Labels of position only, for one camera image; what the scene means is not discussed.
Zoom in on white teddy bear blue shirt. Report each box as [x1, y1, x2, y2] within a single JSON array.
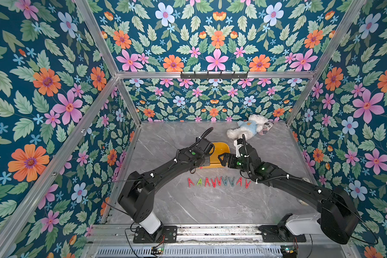
[[227, 115, 269, 140]]

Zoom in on black hook rail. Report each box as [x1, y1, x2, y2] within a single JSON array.
[[179, 72, 248, 80]]

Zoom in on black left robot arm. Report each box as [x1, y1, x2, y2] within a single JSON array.
[[117, 138, 215, 237]]

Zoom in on patterned pouch near bear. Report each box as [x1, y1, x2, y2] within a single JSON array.
[[259, 121, 274, 135]]

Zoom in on yellow plastic storage box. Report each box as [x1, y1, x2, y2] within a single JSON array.
[[200, 142, 230, 169]]

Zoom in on red clothespin row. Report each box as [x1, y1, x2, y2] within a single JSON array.
[[188, 178, 195, 188], [236, 177, 243, 186], [245, 179, 252, 189]]

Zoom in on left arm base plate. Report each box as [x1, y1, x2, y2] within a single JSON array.
[[133, 225, 178, 244]]

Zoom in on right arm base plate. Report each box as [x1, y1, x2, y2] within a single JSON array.
[[258, 225, 307, 243]]

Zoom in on teal clothespin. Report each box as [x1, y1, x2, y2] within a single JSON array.
[[228, 177, 235, 187], [221, 176, 230, 187]]

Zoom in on aluminium front rail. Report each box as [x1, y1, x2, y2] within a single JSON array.
[[86, 224, 354, 246]]

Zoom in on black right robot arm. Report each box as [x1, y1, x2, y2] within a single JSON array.
[[218, 140, 360, 245]]

